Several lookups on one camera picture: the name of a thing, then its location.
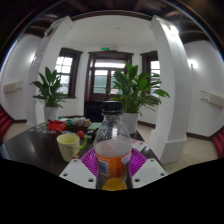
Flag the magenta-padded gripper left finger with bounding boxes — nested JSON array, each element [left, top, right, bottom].
[[59, 147, 100, 190]]

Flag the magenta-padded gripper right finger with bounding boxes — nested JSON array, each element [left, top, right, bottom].
[[127, 147, 168, 190]]

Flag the orange drink bottle black cap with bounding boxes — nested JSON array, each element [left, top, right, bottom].
[[93, 100, 133, 192]]

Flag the pale yellow mug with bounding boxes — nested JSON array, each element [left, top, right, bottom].
[[56, 133, 88, 163]]

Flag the white printed leaflet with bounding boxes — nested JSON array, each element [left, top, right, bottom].
[[131, 139, 148, 153]]

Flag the brown snack box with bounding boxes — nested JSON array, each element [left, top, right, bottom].
[[68, 117, 92, 132]]

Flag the green packet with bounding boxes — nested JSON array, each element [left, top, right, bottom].
[[87, 122, 103, 131]]

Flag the red box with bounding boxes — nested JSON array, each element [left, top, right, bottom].
[[47, 119, 69, 132]]

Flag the black chair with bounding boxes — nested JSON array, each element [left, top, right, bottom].
[[83, 99, 105, 123]]

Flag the green plant in white pot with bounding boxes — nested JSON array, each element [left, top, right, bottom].
[[30, 66, 69, 123], [109, 61, 171, 135]]

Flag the red carpeted stairs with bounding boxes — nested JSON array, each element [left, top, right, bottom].
[[0, 104, 14, 134]]

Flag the dark wooden double door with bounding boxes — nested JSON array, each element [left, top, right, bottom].
[[84, 50, 134, 103]]

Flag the dark framed window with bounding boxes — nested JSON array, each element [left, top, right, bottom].
[[140, 50, 162, 84], [54, 47, 83, 99]]

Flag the white wall radiator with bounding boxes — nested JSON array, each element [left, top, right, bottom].
[[2, 81, 24, 94], [200, 90, 224, 108]]

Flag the white wall lamp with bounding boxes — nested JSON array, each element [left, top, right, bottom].
[[187, 59, 198, 69]]

